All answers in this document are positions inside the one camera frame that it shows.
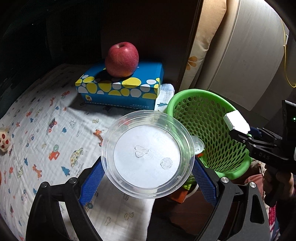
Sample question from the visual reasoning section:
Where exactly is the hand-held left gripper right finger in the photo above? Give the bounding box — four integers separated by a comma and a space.
191, 159, 271, 241

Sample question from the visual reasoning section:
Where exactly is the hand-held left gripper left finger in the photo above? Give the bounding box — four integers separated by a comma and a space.
26, 156, 107, 241

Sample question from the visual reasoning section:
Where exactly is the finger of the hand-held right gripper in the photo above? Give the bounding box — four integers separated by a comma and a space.
229, 129, 278, 151
249, 126, 282, 143

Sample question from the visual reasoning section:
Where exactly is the white foam piece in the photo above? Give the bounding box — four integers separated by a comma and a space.
223, 110, 250, 135

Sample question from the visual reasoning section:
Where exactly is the green plastic basket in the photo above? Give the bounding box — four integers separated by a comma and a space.
166, 89, 253, 180

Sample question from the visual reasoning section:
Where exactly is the clear plastic bowl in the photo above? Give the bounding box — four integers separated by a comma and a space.
101, 110, 195, 200

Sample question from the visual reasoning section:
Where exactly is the person's right hand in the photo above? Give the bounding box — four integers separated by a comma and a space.
264, 168, 296, 202

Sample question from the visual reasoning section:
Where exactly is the orange-red item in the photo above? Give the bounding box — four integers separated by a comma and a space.
171, 182, 197, 203

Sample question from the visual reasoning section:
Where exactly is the small clear plastic cup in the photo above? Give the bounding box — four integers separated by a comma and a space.
193, 136, 205, 156

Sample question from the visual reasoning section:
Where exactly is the pink floral cloth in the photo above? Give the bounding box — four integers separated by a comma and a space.
268, 204, 281, 241

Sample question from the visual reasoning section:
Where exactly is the white printed blanket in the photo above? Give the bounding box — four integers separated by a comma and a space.
0, 64, 175, 241

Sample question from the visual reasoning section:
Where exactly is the white cabinet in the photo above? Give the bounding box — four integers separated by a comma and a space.
203, 0, 289, 112

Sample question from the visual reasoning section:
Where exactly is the blue spotted tissue box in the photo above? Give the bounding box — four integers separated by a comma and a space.
75, 61, 164, 110

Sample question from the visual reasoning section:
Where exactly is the beige flower cushion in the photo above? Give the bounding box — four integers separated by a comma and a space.
178, 0, 227, 90

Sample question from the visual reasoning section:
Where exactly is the red apple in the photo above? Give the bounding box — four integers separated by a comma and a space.
105, 42, 139, 78

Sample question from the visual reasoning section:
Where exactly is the brown wooden panel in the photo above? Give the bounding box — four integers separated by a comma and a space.
99, 0, 201, 86

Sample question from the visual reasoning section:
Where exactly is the yellow cable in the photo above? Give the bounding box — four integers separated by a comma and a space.
281, 21, 296, 88

